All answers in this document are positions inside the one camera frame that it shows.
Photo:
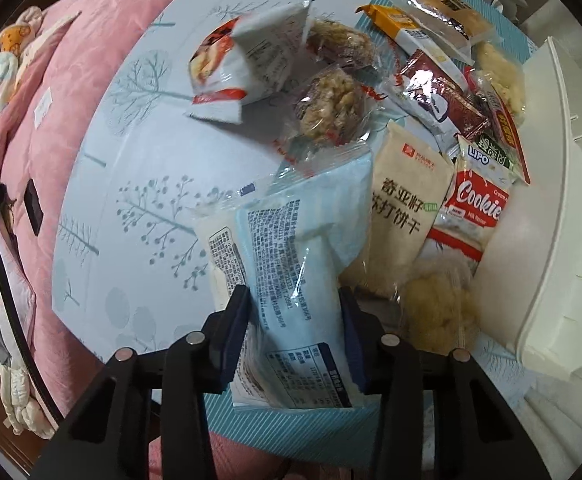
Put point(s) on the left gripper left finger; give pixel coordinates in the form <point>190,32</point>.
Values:
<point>107,433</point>

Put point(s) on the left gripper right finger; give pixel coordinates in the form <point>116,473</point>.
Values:
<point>476,433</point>

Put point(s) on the pale rice crispy pack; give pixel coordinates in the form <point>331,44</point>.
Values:
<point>438,308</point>
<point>505,75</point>

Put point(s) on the red Cookie snack pack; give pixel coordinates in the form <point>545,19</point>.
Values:
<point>478,193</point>

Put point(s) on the large blue white bread bag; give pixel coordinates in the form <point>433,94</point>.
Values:
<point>288,242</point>

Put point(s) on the beige soda cracker pack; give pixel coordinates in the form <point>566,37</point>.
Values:
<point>410,180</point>

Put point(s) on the green rice cake pack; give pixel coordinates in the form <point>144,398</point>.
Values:
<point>493,150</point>

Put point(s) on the dark red chocolate snack pack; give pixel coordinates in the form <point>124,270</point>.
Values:
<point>428,94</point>

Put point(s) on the orange oat stick bar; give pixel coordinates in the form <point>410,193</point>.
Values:
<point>411,37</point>

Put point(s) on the red white triangular snack bag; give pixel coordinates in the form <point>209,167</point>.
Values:
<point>246,60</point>

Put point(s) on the brown nut cluster pack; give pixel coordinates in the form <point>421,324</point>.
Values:
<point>338,43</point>

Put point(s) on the orange pastry clear pack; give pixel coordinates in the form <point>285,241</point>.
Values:
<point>454,22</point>

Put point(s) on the red strip snack pack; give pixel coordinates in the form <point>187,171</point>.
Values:
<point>502,128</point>

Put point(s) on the white plastic storage bin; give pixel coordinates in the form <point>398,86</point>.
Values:
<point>529,283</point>

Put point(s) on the tree pattern tablecloth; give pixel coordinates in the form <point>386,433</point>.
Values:
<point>128,268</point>

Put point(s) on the pink bed blanket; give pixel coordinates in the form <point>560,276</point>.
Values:
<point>37,163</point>

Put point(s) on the white paper card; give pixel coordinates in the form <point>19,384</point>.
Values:
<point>42,108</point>

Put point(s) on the cartoon print pillow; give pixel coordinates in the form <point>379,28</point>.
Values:
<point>26,49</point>

